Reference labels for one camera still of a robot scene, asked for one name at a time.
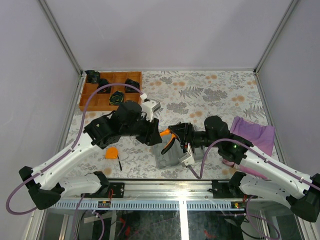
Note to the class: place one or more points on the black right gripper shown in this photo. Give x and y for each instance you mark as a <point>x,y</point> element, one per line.
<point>184,130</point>

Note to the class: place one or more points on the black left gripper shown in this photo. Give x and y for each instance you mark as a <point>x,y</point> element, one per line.
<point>152,136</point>

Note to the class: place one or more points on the orange black pliers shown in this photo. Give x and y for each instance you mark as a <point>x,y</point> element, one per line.
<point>170,142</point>

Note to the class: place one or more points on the grey plastic tool case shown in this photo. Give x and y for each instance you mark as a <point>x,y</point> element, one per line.
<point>171,158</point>

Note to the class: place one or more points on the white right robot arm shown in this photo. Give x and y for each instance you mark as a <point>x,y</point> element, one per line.
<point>280,183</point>

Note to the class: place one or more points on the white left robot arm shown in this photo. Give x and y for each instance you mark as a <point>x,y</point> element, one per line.
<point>49,182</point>

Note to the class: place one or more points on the black blue tape roll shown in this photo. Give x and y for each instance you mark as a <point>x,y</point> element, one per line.
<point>116,98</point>

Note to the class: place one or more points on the black tape roll right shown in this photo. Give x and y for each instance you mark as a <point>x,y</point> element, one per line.
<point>132,83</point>

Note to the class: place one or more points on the orange tape measure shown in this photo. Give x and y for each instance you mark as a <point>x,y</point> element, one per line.
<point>112,153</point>

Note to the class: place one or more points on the purple princess print bag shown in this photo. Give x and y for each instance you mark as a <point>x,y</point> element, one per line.
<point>262,136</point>

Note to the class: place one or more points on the black tape roll top-left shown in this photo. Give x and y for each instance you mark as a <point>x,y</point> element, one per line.
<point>92,76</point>

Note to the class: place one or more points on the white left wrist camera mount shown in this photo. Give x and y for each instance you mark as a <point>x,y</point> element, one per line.
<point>149,106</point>

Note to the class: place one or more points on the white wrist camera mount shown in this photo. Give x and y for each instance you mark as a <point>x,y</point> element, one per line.
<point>149,106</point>
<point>187,158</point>

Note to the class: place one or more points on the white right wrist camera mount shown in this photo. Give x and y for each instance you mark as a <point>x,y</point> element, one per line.
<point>187,158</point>

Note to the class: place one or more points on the aluminium front rail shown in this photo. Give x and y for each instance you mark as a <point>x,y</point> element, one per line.
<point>143,189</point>

